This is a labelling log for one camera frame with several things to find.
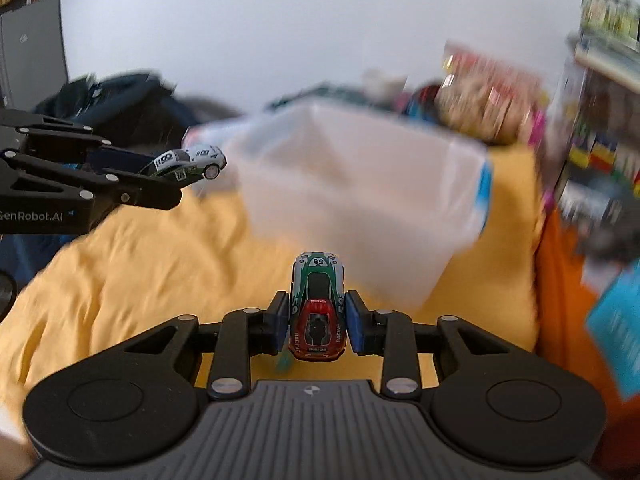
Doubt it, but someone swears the white number 18 toy car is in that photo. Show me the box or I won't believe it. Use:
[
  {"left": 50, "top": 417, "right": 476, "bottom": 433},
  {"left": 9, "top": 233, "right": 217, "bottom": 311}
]
[{"left": 140, "top": 144, "right": 227, "bottom": 188}]

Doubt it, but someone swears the green red toy car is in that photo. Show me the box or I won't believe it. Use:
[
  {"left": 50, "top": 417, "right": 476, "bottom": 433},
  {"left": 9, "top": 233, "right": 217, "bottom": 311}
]
[{"left": 288, "top": 252, "right": 346, "bottom": 362}]

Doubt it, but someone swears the dark blue bag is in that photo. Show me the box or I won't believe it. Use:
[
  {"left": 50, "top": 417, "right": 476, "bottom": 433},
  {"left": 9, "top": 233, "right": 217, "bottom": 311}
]
[{"left": 34, "top": 73, "right": 241, "bottom": 155}]

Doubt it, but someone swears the yellow blanket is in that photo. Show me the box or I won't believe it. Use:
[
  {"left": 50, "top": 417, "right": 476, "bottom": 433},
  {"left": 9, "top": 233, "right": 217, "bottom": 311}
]
[{"left": 1, "top": 148, "right": 541, "bottom": 440}]

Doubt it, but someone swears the white plastic storage bin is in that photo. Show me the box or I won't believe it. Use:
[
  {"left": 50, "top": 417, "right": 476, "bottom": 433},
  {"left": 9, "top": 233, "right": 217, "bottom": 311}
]
[{"left": 183, "top": 99, "right": 492, "bottom": 310}]

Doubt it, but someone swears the orange box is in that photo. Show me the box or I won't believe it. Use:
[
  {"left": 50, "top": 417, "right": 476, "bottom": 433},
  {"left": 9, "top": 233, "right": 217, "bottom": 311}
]
[{"left": 535, "top": 210, "right": 639, "bottom": 471}]

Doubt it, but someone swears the light blue carton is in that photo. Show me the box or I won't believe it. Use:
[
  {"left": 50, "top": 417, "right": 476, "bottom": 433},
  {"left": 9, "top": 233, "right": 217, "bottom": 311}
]
[{"left": 586, "top": 260, "right": 640, "bottom": 401}]

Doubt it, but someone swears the snack bag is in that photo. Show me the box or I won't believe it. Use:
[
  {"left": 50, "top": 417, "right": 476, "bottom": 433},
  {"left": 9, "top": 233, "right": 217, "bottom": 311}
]
[{"left": 435, "top": 42, "right": 549, "bottom": 146}]

